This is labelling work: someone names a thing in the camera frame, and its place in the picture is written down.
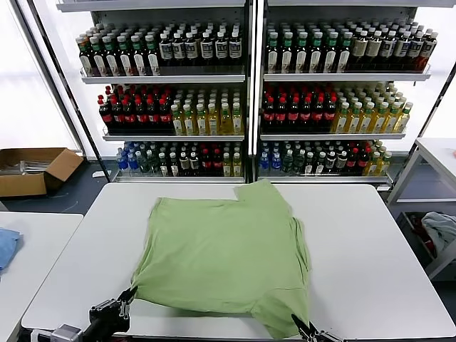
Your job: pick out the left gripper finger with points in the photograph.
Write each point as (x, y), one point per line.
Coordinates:
(126, 295)
(127, 308)

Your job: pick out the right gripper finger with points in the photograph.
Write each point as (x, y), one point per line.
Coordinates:
(301, 326)
(326, 337)

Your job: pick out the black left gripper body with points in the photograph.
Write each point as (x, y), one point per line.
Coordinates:
(108, 317)

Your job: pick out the light green polo shirt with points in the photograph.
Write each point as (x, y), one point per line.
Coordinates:
(221, 249)

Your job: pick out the grey white clothes pile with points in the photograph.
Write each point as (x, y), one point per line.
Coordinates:
(440, 228)

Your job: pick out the blue folded cloth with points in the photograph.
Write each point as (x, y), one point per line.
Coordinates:
(8, 249)

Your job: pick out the white paper scrap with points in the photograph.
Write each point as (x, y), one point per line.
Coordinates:
(101, 174)

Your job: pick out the grey metal shelf board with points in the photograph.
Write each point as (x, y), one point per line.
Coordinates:
(338, 76)
(331, 136)
(149, 5)
(320, 179)
(178, 179)
(338, 3)
(171, 137)
(160, 79)

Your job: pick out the blue drink bottle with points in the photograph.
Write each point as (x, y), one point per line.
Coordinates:
(276, 162)
(264, 162)
(133, 163)
(122, 163)

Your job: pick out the dark green drink bottle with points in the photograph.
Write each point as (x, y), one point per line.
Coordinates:
(154, 164)
(288, 164)
(144, 164)
(298, 164)

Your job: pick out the dark bottle white cap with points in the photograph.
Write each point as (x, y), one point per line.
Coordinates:
(320, 164)
(309, 164)
(174, 165)
(163, 165)

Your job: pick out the dark storage bin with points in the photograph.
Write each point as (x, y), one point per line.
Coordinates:
(409, 222)

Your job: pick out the small dark bottle pale label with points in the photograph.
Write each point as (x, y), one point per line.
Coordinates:
(330, 164)
(194, 164)
(184, 164)
(341, 164)

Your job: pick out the brown cardboard box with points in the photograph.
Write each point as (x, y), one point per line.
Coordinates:
(21, 185)

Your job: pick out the clear plastic packaging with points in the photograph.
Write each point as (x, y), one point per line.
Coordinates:
(32, 166)

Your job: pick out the yellow juice bottle green label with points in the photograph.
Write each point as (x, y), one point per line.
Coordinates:
(226, 123)
(384, 164)
(378, 121)
(213, 123)
(366, 121)
(353, 121)
(402, 121)
(202, 123)
(390, 121)
(341, 121)
(237, 166)
(237, 123)
(372, 165)
(178, 123)
(190, 123)
(227, 166)

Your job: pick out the dark tea bottle green label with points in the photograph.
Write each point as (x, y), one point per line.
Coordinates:
(109, 57)
(330, 53)
(273, 53)
(316, 53)
(344, 53)
(97, 57)
(287, 53)
(152, 57)
(124, 57)
(301, 53)
(137, 57)

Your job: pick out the dark bottle white blue label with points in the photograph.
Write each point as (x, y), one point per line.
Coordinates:
(235, 50)
(206, 50)
(402, 48)
(165, 50)
(388, 48)
(221, 50)
(415, 49)
(191, 50)
(179, 50)

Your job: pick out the grey metal shelving unit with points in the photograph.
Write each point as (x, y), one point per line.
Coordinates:
(160, 16)
(338, 16)

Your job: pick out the dark bottle beige label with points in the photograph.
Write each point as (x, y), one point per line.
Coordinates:
(374, 48)
(360, 48)

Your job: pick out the red brown tea bottle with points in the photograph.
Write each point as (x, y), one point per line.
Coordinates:
(427, 51)

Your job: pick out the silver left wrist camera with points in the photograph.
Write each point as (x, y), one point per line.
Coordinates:
(67, 333)

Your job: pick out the black slanted metal post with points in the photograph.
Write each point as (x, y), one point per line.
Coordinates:
(432, 110)
(75, 105)

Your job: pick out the grey metal frame side table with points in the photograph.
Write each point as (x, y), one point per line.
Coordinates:
(440, 156)

